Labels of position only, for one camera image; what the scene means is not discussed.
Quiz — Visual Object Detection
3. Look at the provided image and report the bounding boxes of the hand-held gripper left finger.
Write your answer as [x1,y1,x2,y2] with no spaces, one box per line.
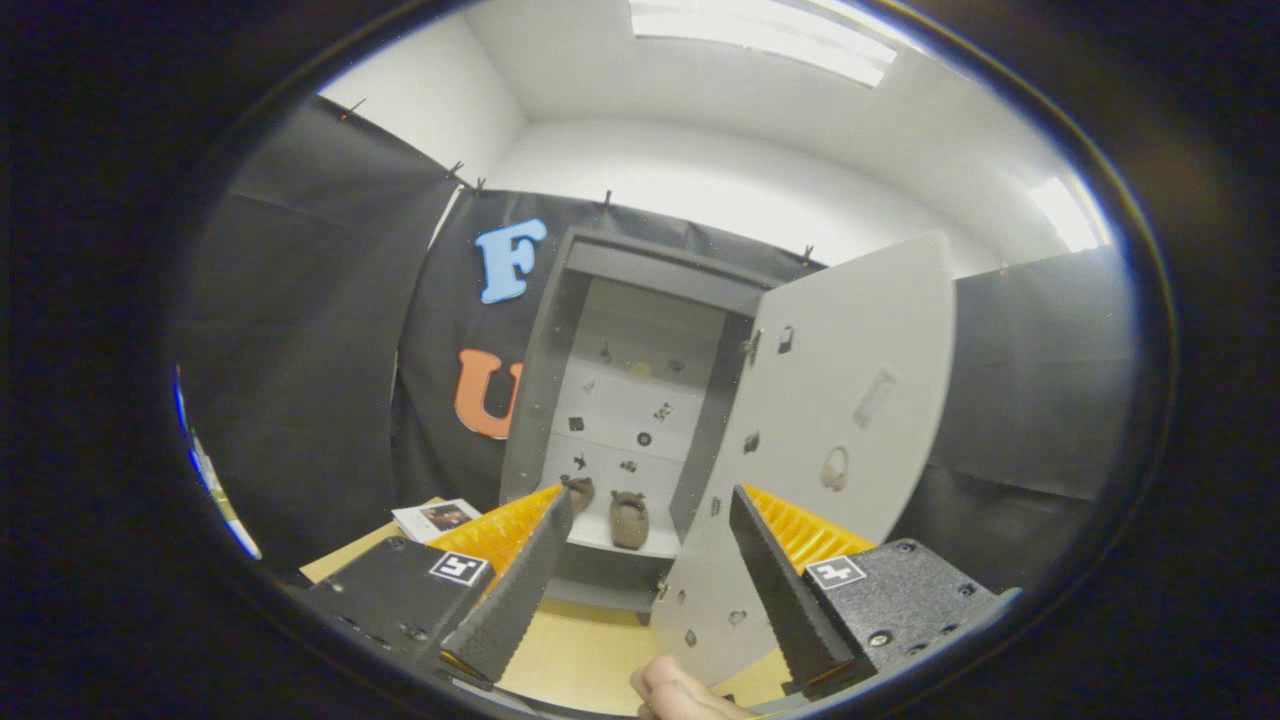
[295,484,574,689]

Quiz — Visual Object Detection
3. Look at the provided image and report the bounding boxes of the grey shoe cabinet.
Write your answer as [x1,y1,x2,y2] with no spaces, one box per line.
[498,227,831,626]

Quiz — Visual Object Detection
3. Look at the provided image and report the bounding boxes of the white shoe cabinet door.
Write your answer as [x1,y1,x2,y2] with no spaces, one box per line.
[650,230,958,691]

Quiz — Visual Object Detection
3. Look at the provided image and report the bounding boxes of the black backdrop cloth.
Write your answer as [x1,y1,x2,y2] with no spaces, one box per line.
[175,95,1141,591]

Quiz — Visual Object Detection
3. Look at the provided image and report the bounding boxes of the white cabinet shelf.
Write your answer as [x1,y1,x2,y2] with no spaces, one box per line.
[565,510,683,559]

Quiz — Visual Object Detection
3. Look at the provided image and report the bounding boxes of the small ceiling light panel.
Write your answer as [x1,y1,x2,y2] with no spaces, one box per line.
[1030,175,1113,253]

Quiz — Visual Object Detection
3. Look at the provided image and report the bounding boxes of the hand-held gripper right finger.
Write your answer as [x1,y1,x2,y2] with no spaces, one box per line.
[729,483,1023,699]

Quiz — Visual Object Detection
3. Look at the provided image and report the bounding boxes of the long ceiling light panel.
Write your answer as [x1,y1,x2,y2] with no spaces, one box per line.
[628,0,898,88]

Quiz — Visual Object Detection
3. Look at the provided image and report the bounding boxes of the white book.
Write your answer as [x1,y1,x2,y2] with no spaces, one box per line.
[391,498,483,544]

